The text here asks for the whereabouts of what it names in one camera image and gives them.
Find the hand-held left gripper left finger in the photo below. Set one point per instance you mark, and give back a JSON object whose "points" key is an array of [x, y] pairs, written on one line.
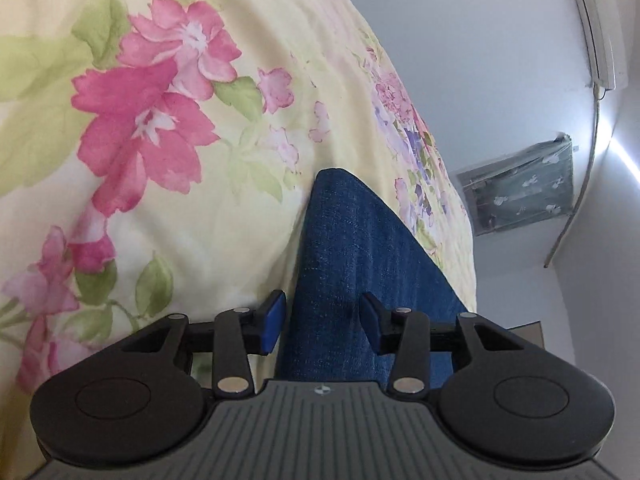
{"points": [[272, 321]]}

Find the air conditioner pipe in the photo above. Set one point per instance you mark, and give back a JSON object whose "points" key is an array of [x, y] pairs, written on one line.
{"points": [[585, 180]]}

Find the white air conditioner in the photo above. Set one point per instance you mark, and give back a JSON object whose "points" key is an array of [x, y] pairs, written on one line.
{"points": [[597, 25]]}

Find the blue denim pants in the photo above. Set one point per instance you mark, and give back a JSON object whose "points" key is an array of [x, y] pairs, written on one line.
{"points": [[345, 240]]}

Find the brown cardboard box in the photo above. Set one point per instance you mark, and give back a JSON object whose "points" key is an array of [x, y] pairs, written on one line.
{"points": [[527, 334]]}

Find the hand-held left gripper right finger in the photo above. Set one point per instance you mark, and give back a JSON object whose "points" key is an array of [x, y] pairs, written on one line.
{"points": [[371, 321]]}

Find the yellow floral bedspread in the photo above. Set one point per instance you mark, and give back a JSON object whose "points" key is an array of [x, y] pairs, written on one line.
{"points": [[165, 220]]}

